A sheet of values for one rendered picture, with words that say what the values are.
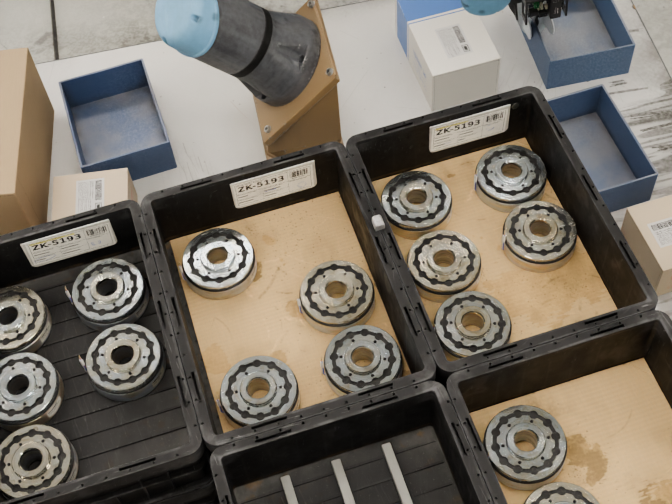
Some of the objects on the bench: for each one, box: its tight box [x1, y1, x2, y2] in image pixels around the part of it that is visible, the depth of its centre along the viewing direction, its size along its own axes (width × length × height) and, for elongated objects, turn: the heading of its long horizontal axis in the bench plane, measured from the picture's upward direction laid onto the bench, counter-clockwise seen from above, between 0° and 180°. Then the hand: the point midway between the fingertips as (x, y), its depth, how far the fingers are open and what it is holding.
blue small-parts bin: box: [547, 84, 658, 212], centre depth 175 cm, size 20×15×7 cm
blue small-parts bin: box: [520, 0, 636, 89], centre depth 190 cm, size 20×15×7 cm
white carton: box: [395, 0, 501, 111], centre depth 188 cm, size 20×12×9 cm, turn 19°
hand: (532, 26), depth 188 cm, fingers closed, pressing on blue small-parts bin
